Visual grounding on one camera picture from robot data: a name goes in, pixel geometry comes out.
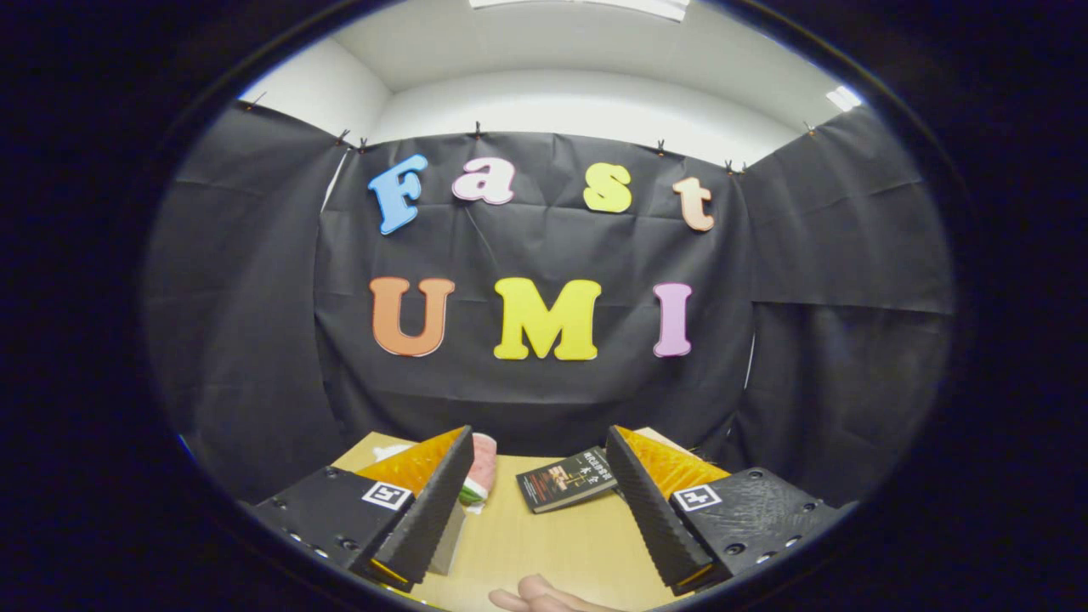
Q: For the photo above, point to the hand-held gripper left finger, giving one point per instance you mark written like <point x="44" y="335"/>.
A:
<point x="425" y="518"/>

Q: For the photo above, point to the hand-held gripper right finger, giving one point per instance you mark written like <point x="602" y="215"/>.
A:
<point x="654" y="518"/>

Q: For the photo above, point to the beige fabric storage box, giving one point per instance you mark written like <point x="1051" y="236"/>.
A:
<point x="449" y="540"/>

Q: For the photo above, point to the white plush toy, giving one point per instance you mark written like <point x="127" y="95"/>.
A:
<point x="393" y="450"/>

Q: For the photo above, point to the watermelon slice plush toy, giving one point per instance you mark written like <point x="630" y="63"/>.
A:
<point x="482" y="467"/>

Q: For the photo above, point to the tan cover book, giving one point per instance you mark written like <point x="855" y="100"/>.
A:
<point x="659" y="438"/>

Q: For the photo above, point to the black cover book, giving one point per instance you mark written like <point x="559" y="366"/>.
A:
<point x="565" y="483"/>

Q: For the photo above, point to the small ceiling light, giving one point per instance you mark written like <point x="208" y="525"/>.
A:
<point x="843" y="98"/>

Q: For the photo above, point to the long ceiling light panel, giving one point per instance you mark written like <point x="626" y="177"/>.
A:
<point x="578" y="5"/>

